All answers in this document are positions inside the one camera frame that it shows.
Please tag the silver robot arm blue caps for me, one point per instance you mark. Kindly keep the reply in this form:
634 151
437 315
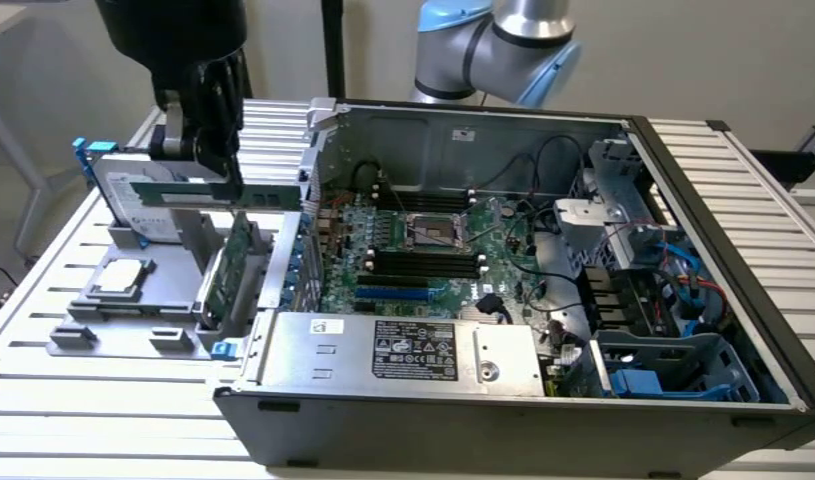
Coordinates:
507 55

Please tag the silver hard disk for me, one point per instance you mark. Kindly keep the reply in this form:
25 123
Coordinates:
123 200

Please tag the green RAM stick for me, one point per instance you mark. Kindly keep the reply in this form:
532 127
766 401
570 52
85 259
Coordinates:
267 196

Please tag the black RAM slot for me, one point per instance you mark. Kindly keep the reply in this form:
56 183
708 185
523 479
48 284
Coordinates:
423 207
423 267
423 202
423 273
423 197
423 254
423 192
423 260

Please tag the blue expansion slot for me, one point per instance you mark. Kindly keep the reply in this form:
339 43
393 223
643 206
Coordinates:
392 293

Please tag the metal CPU socket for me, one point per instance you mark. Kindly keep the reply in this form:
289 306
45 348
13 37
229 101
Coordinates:
432 230

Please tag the black vertical pole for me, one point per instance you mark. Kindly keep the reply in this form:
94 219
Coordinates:
333 45

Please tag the grey metal drive cage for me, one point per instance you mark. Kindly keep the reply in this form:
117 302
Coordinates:
614 175

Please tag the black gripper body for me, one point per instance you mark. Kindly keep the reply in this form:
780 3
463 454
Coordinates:
173 35

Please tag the grey side table frame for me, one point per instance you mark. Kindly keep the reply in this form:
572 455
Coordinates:
807 155

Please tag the green graphics card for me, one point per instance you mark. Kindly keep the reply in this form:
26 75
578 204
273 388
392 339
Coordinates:
229 272

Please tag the grey disk bay blue latch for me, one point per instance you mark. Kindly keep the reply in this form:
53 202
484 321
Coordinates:
674 365

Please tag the short black expansion slot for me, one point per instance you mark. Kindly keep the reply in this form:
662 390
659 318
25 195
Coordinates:
369 307

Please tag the grey parts rack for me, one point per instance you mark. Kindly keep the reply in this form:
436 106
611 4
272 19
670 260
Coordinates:
167 305

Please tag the silver fan bracket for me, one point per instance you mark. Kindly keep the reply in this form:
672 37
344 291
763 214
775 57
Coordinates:
583 212

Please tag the silver power supply unit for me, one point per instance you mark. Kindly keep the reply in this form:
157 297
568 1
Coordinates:
353 360

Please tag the black open PC case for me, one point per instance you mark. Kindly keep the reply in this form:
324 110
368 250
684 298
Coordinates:
447 430

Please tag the green motherboard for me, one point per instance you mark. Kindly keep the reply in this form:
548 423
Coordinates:
500 270

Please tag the silver CPU chip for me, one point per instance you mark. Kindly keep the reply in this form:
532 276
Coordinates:
123 277

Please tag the blue disk rail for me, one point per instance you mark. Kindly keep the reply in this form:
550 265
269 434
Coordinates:
81 165

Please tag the small blue clip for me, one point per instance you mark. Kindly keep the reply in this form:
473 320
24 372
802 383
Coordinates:
224 350

